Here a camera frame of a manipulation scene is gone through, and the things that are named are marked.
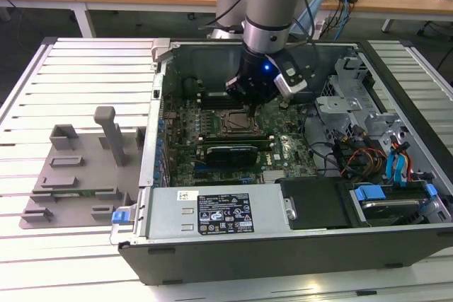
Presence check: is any thin metal locking lever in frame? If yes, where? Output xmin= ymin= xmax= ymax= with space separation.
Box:
xmin=222 ymin=109 xmax=254 ymax=118

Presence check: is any green motherboard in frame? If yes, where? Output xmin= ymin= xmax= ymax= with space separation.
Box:
xmin=161 ymin=93 xmax=319 ymax=188

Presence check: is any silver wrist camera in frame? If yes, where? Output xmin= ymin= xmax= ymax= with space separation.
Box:
xmin=273 ymin=62 xmax=308 ymax=97

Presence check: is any CPU socket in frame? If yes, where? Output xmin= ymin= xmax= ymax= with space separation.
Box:
xmin=219 ymin=110 xmax=265 ymax=134

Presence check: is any blue flat data cable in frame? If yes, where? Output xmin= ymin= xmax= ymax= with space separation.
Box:
xmin=396 ymin=142 xmax=411 ymax=185
xmin=385 ymin=148 xmax=399 ymax=185

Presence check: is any black plastic shroud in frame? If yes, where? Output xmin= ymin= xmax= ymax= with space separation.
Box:
xmin=278 ymin=178 xmax=351 ymax=231

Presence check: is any grey power supply unit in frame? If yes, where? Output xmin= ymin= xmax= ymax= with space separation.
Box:
xmin=145 ymin=184 xmax=299 ymax=242

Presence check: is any green RAM stick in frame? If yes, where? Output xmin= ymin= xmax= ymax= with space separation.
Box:
xmin=50 ymin=190 xmax=99 ymax=198

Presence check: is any metal socket cover frame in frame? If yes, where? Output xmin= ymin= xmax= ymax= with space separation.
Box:
xmin=221 ymin=110 xmax=263 ymax=134

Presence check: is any hard disk in blue carrier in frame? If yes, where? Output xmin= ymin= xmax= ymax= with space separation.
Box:
xmin=349 ymin=182 xmax=438 ymax=228

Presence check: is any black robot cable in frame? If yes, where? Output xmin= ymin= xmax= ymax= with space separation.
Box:
xmin=282 ymin=0 xmax=319 ymax=76

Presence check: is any multicolour power wire bundle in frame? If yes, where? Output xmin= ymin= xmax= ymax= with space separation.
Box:
xmin=334 ymin=128 xmax=389 ymax=179

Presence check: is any metal drive cage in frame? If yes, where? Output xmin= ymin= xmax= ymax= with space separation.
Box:
xmin=314 ymin=54 xmax=411 ymax=182

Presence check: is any white power strip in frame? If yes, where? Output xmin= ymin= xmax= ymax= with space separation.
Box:
xmin=306 ymin=18 xmax=326 ymax=40

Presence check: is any grey parts rack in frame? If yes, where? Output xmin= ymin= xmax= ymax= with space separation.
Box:
xmin=18 ymin=105 xmax=147 ymax=231

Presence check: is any black power supply label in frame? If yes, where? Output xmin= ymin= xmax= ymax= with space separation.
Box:
xmin=196 ymin=192 xmax=253 ymax=236

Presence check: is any black graphics card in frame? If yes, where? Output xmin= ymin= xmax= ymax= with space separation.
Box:
xmin=195 ymin=144 xmax=260 ymax=168

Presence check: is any black and grey PC case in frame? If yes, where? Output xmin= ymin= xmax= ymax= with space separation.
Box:
xmin=108 ymin=37 xmax=453 ymax=287

